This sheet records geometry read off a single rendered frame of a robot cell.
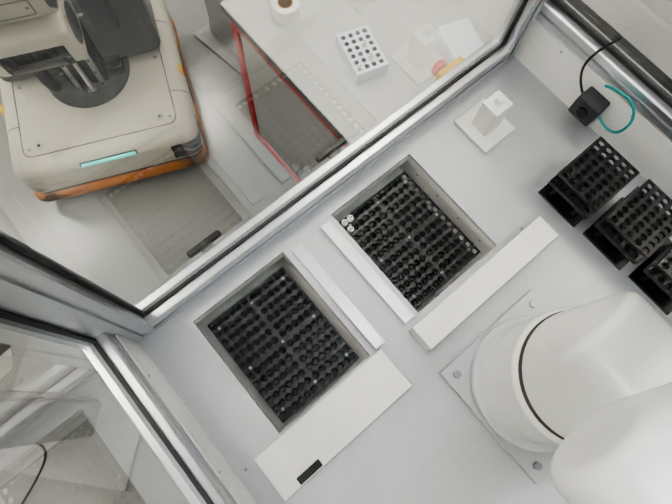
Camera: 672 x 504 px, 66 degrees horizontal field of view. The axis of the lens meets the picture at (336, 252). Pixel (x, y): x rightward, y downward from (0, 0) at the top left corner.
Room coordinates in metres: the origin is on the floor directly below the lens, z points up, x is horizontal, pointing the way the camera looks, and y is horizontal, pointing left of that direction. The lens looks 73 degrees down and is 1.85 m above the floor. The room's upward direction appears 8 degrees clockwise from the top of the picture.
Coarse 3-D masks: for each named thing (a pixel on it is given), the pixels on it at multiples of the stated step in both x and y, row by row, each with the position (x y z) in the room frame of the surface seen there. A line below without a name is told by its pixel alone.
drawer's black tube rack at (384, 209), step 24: (384, 192) 0.44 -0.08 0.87; (408, 192) 0.43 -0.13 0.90; (384, 216) 0.39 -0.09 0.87; (408, 216) 0.38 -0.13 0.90; (432, 216) 0.39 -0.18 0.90; (360, 240) 0.32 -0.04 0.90; (384, 240) 0.33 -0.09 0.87; (408, 240) 0.33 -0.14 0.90; (432, 240) 0.34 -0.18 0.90; (456, 240) 0.36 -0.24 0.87; (384, 264) 0.28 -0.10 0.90; (408, 264) 0.28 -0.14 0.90; (432, 264) 0.29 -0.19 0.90; (456, 264) 0.31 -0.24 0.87; (408, 288) 0.24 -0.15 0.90; (432, 288) 0.25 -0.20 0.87
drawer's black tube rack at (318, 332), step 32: (288, 288) 0.20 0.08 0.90; (256, 320) 0.13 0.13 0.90; (288, 320) 0.14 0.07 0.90; (320, 320) 0.16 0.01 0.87; (256, 352) 0.08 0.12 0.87; (288, 352) 0.09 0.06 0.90; (320, 352) 0.09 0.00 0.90; (352, 352) 0.10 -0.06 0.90; (256, 384) 0.02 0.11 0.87; (288, 384) 0.03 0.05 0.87; (320, 384) 0.04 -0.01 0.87; (288, 416) -0.02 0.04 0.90
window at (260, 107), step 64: (0, 0) 0.20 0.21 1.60; (64, 0) 0.22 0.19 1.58; (128, 0) 0.25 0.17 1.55; (192, 0) 0.28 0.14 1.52; (256, 0) 0.33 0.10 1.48; (320, 0) 0.38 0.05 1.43; (384, 0) 0.45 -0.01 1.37; (448, 0) 0.55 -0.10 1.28; (512, 0) 0.70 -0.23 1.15; (0, 64) 0.18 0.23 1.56; (64, 64) 0.20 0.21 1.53; (128, 64) 0.23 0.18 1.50; (192, 64) 0.27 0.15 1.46; (256, 64) 0.32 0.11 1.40; (320, 64) 0.38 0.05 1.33; (384, 64) 0.47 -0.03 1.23; (448, 64) 0.60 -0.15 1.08; (0, 128) 0.16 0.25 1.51; (64, 128) 0.18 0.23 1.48; (128, 128) 0.21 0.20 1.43; (192, 128) 0.25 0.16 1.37; (256, 128) 0.31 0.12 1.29; (320, 128) 0.38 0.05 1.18; (384, 128) 0.50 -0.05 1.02; (0, 192) 0.13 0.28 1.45; (64, 192) 0.15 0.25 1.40; (128, 192) 0.19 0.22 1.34; (192, 192) 0.23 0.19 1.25; (256, 192) 0.29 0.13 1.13; (64, 256) 0.11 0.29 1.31; (128, 256) 0.15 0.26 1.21; (192, 256) 0.19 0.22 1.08
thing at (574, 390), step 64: (512, 320) 0.19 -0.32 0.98; (576, 320) 0.14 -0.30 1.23; (640, 320) 0.14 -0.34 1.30; (448, 384) 0.07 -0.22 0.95; (512, 384) 0.07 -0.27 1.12; (576, 384) 0.07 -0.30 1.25; (640, 384) 0.07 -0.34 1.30; (512, 448) -0.02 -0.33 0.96; (576, 448) 0.00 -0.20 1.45; (640, 448) 0.00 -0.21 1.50
